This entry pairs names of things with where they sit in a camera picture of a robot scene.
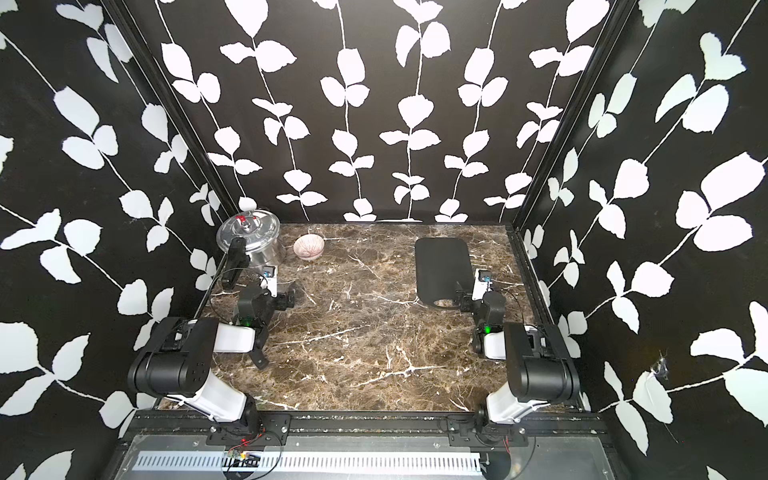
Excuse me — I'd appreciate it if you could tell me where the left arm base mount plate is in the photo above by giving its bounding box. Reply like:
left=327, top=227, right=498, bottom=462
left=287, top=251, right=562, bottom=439
left=206, top=412, right=292, bottom=448

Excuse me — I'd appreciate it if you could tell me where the black handled kitchen knife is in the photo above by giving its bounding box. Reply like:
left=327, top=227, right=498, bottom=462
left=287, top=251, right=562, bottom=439
left=249, top=327, right=269, bottom=370

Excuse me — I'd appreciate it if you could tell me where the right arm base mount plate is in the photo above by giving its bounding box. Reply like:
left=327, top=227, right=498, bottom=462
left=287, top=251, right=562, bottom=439
left=439, top=412, right=529, bottom=450

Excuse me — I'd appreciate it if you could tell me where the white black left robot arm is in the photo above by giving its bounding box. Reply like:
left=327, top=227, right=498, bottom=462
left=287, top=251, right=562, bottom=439
left=127, top=282, right=295, bottom=432

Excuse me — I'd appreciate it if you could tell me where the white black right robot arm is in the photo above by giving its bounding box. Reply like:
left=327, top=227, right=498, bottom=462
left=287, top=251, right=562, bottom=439
left=454, top=290, right=580, bottom=425

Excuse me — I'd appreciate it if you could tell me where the white perforated rail strip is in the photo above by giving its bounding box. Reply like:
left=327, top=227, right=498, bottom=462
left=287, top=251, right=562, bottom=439
left=129, top=451, right=482, bottom=476

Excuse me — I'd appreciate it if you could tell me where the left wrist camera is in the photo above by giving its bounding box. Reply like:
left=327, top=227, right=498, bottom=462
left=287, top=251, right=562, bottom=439
left=260, top=265, right=278, bottom=297

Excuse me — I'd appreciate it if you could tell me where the pink patterned small bowl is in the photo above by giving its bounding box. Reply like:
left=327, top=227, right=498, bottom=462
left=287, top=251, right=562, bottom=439
left=293, top=234, right=325, bottom=261

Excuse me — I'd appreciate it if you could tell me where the black plastic cutting board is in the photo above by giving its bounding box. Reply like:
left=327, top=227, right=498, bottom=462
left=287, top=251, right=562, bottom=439
left=415, top=237, right=474, bottom=309

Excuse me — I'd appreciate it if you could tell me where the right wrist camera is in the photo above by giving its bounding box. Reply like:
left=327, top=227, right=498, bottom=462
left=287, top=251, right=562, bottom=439
left=472, top=268, right=493, bottom=301

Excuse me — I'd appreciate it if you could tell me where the steel pressure cooker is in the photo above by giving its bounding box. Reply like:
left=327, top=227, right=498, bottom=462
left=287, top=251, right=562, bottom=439
left=216, top=209, right=285, bottom=291

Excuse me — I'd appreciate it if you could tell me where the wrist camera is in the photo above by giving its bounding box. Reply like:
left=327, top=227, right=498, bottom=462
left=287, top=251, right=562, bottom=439
left=260, top=265, right=278, bottom=297
left=472, top=268, right=493, bottom=301

